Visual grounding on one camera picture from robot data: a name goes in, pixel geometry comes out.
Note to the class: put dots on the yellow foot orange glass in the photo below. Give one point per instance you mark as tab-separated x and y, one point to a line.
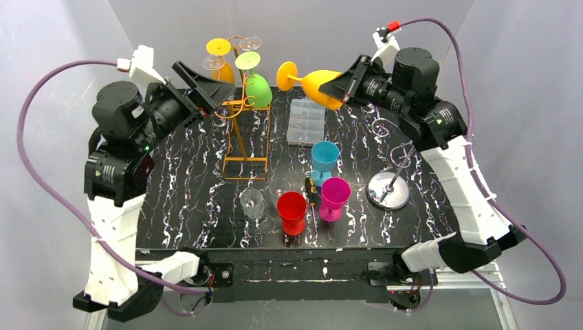
221	47

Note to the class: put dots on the silver wire glass stand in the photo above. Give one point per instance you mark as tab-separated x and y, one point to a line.
391	173

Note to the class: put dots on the yellow black screwdriver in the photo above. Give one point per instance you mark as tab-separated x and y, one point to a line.
310	190

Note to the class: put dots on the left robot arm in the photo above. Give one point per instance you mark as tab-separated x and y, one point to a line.
130	126

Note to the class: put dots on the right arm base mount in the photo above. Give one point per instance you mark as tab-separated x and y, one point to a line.
407	293

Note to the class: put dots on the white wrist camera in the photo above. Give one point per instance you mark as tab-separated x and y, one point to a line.
386	42
140	67

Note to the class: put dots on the magenta plastic wine glass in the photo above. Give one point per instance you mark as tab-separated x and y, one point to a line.
335	192

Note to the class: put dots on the red plastic wine glass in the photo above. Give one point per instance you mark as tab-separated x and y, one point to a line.
292	209

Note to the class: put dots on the clear wine glass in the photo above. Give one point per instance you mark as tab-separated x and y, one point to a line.
250	43
213	62

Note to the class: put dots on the clear plastic compartment box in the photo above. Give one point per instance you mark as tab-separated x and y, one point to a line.
306	125

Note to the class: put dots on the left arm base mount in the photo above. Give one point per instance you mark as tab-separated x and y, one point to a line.
204	284

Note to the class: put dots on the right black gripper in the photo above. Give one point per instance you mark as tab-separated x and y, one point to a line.
359	82

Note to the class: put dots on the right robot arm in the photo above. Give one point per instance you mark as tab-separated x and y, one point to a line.
484	233

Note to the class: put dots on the orange plastic wine glass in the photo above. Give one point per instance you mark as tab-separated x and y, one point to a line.
287	77

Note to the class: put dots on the gold wire glass rack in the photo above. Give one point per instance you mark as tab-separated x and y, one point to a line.
235	108

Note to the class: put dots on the blue plastic wine glass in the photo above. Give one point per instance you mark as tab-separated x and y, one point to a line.
324	156

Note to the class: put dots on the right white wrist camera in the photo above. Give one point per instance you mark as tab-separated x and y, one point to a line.
386	42

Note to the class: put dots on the green plastic wine glass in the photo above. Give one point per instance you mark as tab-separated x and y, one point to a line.
257	89

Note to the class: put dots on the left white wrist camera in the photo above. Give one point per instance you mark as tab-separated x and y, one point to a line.
140	67

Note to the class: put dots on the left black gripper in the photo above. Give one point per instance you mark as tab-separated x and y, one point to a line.
183	95

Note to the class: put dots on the clear tumbler glass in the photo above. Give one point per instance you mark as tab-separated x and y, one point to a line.
253	203
278	187

